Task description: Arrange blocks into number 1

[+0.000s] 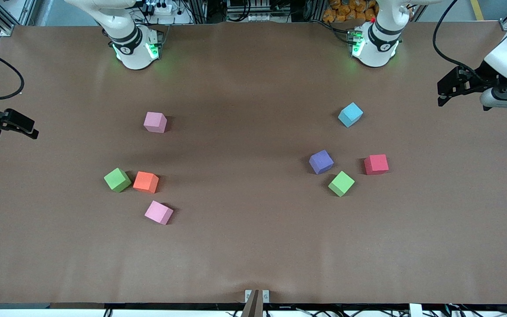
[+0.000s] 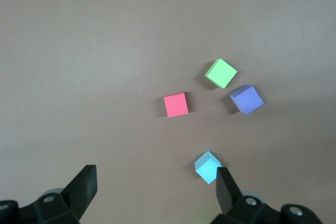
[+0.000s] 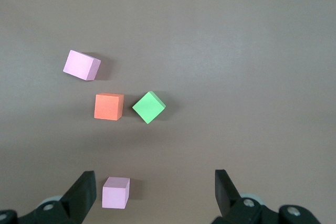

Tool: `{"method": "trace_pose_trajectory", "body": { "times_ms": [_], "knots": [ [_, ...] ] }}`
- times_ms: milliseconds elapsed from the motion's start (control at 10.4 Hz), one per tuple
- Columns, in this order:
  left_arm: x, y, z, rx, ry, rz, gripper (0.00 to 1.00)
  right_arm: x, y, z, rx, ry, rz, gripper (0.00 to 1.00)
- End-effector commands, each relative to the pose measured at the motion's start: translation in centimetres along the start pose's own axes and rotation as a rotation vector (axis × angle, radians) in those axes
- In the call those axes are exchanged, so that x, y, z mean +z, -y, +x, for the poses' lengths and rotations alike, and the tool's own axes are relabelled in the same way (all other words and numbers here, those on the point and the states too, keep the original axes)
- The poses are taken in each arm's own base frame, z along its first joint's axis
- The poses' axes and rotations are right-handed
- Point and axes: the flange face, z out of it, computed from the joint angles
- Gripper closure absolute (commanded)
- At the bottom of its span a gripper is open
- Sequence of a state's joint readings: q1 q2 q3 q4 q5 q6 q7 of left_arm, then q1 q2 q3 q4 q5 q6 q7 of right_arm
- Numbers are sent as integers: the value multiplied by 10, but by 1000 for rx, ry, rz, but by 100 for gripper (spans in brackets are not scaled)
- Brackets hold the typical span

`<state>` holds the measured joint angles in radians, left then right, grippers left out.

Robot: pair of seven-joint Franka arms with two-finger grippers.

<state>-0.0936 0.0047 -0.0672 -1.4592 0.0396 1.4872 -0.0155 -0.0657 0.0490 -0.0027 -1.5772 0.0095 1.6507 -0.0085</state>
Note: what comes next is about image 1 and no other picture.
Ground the red foam cube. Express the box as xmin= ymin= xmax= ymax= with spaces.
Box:
xmin=364 ymin=154 xmax=389 ymax=176

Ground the green foam cube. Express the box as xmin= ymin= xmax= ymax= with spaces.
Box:
xmin=328 ymin=171 xmax=355 ymax=197
xmin=104 ymin=168 xmax=132 ymax=193

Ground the orange foam cube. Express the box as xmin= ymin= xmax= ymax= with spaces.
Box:
xmin=133 ymin=171 xmax=159 ymax=194

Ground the purple foam cube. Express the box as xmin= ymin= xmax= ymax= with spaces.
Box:
xmin=309 ymin=150 xmax=334 ymax=175

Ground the light blue foam cube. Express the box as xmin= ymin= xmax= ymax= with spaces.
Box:
xmin=338 ymin=102 xmax=364 ymax=128

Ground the orange snack bag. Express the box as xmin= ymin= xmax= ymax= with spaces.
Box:
xmin=323 ymin=0 xmax=377 ymax=23

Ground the pink foam cube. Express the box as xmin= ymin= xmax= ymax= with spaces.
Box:
xmin=144 ymin=200 xmax=174 ymax=225
xmin=143 ymin=111 xmax=167 ymax=133

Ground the white power strip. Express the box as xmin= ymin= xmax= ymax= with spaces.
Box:
xmin=145 ymin=1 xmax=176 ymax=16

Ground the grey equipment box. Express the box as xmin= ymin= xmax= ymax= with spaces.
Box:
xmin=226 ymin=0 xmax=277 ymax=22

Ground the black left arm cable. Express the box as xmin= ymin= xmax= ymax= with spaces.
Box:
xmin=433 ymin=0 xmax=500 ymax=84

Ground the small metal bracket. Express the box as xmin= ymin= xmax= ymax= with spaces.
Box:
xmin=245 ymin=289 xmax=270 ymax=304

